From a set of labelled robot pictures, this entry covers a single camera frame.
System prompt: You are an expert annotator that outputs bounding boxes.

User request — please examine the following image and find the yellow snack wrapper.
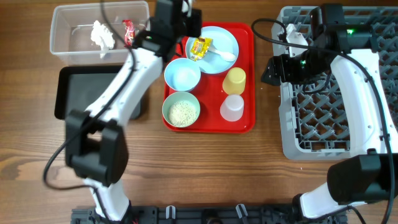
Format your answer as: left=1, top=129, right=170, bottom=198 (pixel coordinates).
left=189, top=37, right=213, bottom=62

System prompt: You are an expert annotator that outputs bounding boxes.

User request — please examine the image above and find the red foil wrapper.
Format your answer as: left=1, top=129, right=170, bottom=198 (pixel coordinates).
left=122, top=20, right=135, bottom=47

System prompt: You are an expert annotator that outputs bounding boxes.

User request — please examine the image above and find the yellow plastic cup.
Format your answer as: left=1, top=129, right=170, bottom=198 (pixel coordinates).
left=223, top=67, right=246, bottom=95

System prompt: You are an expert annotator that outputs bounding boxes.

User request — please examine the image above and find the light blue bowl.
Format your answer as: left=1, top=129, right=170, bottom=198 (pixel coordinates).
left=164, top=58, right=201, bottom=91

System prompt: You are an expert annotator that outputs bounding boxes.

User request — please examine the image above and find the light blue plate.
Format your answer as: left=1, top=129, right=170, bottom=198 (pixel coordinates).
left=195, top=26, right=239, bottom=75

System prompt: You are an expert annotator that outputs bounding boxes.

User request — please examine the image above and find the white plastic spoon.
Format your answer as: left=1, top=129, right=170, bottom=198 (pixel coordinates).
left=208, top=47, right=237, bottom=62

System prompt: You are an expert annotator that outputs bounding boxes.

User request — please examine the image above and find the pink plastic cup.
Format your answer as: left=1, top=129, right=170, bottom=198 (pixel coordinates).
left=220, top=95, right=244, bottom=122

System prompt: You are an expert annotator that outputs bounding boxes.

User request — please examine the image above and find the white tissue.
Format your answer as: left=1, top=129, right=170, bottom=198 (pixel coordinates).
left=91, top=21, right=115, bottom=59

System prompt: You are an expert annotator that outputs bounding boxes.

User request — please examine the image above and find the green bowl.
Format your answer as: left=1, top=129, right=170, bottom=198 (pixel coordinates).
left=162, top=91, right=201, bottom=128

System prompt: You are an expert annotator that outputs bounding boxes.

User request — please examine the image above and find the white rice pile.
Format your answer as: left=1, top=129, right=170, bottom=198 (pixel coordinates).
left=169, top=101, right=198, bottom=128

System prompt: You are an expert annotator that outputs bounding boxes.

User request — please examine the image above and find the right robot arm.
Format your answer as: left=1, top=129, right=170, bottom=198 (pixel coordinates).
left=261, top=4, right=397, bottom=223

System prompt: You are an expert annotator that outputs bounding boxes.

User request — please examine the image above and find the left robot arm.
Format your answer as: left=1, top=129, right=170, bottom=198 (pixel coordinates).
left=65, top=1, right=201, bottom=223

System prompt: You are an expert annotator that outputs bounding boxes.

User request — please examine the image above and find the grey dishwasher rack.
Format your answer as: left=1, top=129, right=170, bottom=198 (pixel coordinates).
left=279, top=6, right=397, bottom=160

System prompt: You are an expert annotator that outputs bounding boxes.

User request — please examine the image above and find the red serving tray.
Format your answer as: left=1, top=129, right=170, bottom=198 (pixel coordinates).
left=164, top=22, right=256, bottom=134

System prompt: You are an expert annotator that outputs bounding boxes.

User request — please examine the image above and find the clear plastic bin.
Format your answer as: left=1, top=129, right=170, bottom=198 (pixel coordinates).
left=50, top=1, right=150, bottom=65

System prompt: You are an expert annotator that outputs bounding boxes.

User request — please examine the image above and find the black plastic tray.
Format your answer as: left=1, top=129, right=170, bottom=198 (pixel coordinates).
left=54, top=65, right=143, bottom=121

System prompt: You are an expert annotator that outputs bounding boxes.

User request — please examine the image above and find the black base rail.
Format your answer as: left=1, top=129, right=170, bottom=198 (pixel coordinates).
left=70, top=203, right=348, bottom=224

